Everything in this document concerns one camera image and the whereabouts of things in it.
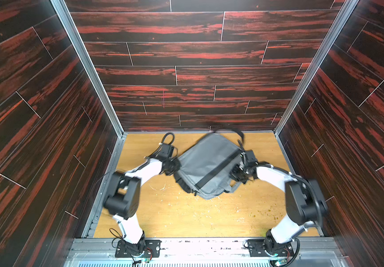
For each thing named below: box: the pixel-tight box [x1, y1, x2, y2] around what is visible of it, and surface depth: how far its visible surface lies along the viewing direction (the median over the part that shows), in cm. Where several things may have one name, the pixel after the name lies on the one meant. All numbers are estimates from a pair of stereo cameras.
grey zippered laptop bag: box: [173, 128, 245, 200], surface depth 95 cm
